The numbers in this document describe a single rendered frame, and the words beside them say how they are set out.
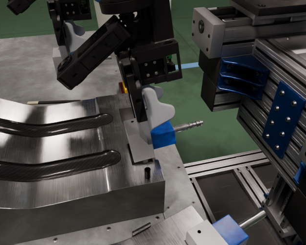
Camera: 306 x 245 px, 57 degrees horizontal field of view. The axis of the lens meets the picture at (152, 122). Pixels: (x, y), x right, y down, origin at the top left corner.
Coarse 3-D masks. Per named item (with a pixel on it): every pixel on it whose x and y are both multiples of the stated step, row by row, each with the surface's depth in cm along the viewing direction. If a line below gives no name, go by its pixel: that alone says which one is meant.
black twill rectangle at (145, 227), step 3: (144, 225) 41; (147, 225) 41; (150, 225) 42; (138, 228) 41; (141, 228) 41; (144, 228) 41; (132, 231) 40; (135, 231) 40; (138, 231) 41; (141, 231) 41; (132, 234) 41; (135, 234) 41
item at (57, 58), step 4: (56, 48) 66; (56, 52) 64; (72, 52) 67; (56, 56) 63; (60, 56) 63; (108, 56) 68; (56, 60) 63; (60, 60) 63; (104, 60) 68; (56, 64) 64; (56, 68) 64; (56, 72) 65
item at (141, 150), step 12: (132, 120) 48; (132, 132) 45; (156, 132) 46; (168, 132) 46; (132, 144) 45; (144, 144) 45; (156, 144) 46; (168, 144) 47; (132, 156) 47; (144, 156) 46
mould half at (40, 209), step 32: (96, 128) 55; (0, 160) 46; (32, 160) 48; (128, 160) 48; (0, 192) 41; (32, 192) 43; (64, 192) 43; (96, 192) 43; (128, 192) 44; (160, 192) 46; (0, 224) 42; (32, 224) 44; (64, 224) 45; (96, 224) 48
